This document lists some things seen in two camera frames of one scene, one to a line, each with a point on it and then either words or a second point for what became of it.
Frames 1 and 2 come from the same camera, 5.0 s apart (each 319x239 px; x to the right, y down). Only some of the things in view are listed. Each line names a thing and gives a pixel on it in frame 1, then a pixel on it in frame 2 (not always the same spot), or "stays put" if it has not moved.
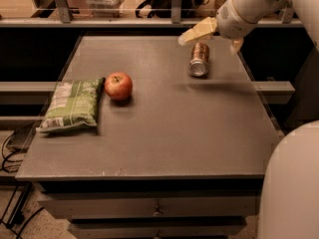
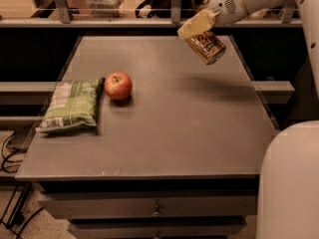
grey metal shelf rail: [64, 16] stays put
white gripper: [231, 21] -> [226, 8]
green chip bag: [74, 105] stays put
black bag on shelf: [159, 4] stays put
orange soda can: [199, 62] -> [208, 46]
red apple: [119, 86] stays put
